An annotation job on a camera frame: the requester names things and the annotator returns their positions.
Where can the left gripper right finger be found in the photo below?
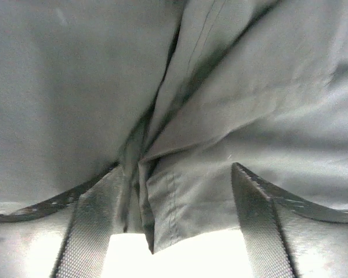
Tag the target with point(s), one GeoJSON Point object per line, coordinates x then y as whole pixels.
{"type": "Point", "coordinates": [286, 235]}

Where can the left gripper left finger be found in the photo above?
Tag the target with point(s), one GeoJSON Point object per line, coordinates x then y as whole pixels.
{"type": "Point", "coordinates": [72, 242]}

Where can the black trousers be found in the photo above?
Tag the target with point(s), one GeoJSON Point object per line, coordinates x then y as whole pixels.
{"type": "Point", "coordinates": [176, 92]}

